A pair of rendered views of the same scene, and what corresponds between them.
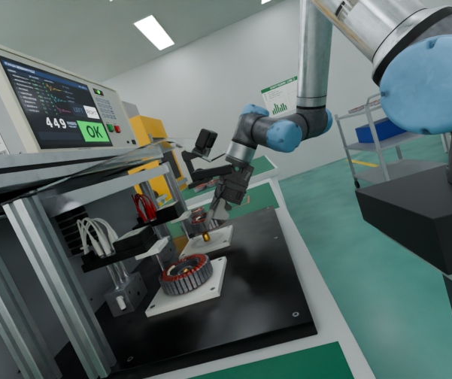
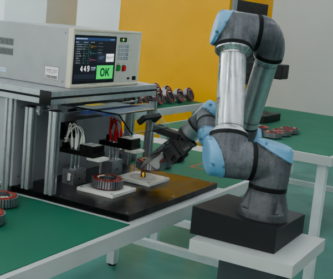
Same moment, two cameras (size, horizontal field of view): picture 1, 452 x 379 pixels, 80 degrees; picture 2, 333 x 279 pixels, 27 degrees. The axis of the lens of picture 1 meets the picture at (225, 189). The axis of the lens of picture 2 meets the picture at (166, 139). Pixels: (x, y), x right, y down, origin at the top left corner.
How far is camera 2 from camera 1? 1.85 m
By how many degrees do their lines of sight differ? 20
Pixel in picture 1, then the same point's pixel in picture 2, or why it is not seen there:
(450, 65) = (208, 150)
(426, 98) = (205, 158)
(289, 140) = not seen: hidden behind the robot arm
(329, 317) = (138, 222)
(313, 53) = (248, 96)
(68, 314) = (49, 163)
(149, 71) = not seen: outside the picture
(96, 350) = (51, 183)
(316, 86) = (246, 116)
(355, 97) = not seen: outside the picture
